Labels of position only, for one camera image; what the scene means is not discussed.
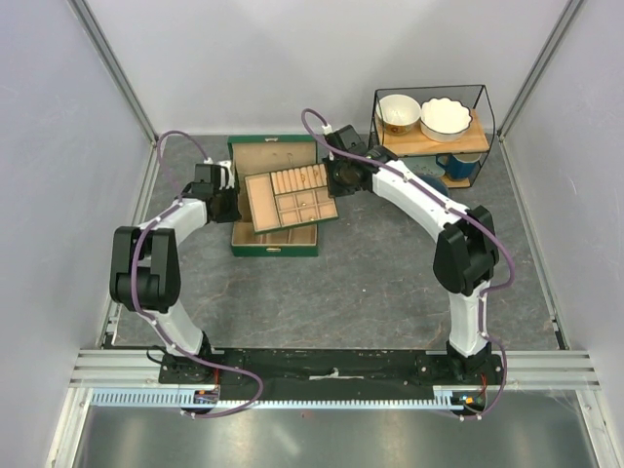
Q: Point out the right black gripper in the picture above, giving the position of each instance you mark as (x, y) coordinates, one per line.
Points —
(335, 190)

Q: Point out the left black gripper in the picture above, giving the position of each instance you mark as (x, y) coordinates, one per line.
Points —
(234, 214)

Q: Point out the green jewelry tray insert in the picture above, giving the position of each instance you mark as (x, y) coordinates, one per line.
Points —
(273, 198)

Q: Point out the green jewelry box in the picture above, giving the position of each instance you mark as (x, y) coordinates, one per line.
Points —
(257, 154)

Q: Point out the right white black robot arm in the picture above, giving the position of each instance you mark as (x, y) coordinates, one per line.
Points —
(464, 256)

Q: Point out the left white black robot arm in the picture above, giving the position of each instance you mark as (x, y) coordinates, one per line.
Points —
(145, 271)

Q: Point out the white ceramic bowl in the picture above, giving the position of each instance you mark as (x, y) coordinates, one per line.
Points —
(398, 114)

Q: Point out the blue ceramic bowl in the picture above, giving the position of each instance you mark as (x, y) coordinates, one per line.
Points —
(437, 185)

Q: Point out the white scalloped dish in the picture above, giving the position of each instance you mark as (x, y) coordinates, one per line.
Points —
(444, 119)

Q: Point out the blue mug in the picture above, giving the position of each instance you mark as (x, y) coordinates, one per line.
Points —
(457, 166)

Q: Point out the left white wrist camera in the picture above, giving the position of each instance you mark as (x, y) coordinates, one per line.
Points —
(219, 175)

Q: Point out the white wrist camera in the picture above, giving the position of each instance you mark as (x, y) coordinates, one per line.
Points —
(328, 131)
(219, 175)

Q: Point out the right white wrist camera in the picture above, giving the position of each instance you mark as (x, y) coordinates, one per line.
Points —
(328, 131)

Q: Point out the black wire shelf rack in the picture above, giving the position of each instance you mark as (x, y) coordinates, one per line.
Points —
(419, 151)

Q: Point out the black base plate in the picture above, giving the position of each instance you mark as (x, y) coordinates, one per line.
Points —
(254, 374)

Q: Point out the light blue cable duct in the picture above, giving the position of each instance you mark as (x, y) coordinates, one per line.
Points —
(190, 399)

